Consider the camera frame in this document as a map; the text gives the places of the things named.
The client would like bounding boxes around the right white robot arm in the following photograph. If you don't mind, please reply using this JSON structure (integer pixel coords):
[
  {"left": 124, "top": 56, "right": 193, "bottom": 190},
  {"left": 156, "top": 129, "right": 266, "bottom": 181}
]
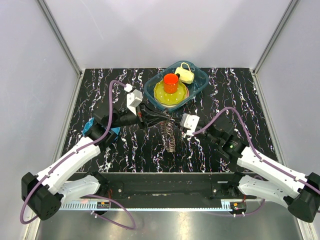
[{"left": 180, "top": 114, "right": 320, "bottom": 223}]

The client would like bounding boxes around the blue dotted plate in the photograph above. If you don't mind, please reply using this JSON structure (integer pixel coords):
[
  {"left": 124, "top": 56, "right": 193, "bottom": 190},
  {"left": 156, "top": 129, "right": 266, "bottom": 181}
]
[{"left": 82, "top": 117, "right": 120, "bottom": 144}]

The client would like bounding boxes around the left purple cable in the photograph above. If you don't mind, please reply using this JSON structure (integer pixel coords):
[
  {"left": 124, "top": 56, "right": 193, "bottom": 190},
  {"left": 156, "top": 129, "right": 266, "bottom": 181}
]
[{"left": 19, "top": 79, "right": 137, "bottom": 230}]

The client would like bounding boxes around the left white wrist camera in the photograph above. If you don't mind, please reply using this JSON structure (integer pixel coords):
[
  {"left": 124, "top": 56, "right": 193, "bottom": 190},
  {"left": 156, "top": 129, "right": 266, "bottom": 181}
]
[{"left": 124, "top": 83, "right": 143, "bottom": 116}]

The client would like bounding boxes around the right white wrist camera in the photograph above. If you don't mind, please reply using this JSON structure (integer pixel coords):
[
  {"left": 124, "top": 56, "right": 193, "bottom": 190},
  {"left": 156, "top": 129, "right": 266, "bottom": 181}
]
[{"left": 180, "top": 113, "right": 200, "bottom": 138}]

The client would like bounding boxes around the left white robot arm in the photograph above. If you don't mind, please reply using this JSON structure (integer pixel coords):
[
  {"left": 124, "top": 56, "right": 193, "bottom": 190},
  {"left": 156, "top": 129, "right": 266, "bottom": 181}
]
[{"left": 21, "top": 103, "right": 170, "bottom": 221}]

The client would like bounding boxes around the yellow dotted plate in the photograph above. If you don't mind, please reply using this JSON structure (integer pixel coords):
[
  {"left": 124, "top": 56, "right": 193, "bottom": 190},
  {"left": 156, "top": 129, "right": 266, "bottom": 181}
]
[{"left": 153, "top": 81, "right": 189, "bottom": 106}]

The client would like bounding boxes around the orange cup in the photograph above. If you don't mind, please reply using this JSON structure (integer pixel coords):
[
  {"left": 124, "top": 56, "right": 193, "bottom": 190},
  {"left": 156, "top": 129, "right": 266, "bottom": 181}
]
[{"left": 163, "top": 73, "right": 179, "bottom": 94}]

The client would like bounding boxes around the teal transparent plastic bin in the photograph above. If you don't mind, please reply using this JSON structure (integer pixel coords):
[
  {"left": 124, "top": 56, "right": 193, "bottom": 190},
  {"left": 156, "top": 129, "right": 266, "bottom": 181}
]
[{"left": 144, "top": 60, "right": 209, "bottom": 112}]

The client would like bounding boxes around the cream yellow mug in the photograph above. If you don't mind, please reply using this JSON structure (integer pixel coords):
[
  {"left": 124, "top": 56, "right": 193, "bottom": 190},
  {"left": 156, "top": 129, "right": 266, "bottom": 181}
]
[{"left": 174, "top": 62, "right": 195, "bottom": 85}]

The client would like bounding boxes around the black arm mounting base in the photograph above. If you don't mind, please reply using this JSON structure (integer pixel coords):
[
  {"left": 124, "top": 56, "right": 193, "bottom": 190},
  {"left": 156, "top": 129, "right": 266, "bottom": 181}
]
[{"left": 79, "top": 171, "right": 257, "bottom": 201}]

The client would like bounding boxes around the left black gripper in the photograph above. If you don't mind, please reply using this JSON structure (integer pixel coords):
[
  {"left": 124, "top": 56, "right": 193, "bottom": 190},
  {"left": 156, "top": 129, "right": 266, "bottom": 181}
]
[{"left": 108, "top": 99, "right": 169, "bottom": 132}]

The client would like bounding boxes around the large ring of keys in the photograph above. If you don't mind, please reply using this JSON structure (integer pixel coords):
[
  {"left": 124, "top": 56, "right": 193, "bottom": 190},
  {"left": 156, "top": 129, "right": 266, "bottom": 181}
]
[{"left": 159, "top": 114, "right": 177, "bottom": 153}]

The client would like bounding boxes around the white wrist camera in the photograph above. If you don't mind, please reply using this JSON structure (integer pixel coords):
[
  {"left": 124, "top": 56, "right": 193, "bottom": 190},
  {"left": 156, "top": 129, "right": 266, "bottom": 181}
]
[
  {"left": 124, "top": 83, "right": 143, "bottom": 116},
  {"left": 180, "top": 113, "right": 200, "bottom": 138}
]

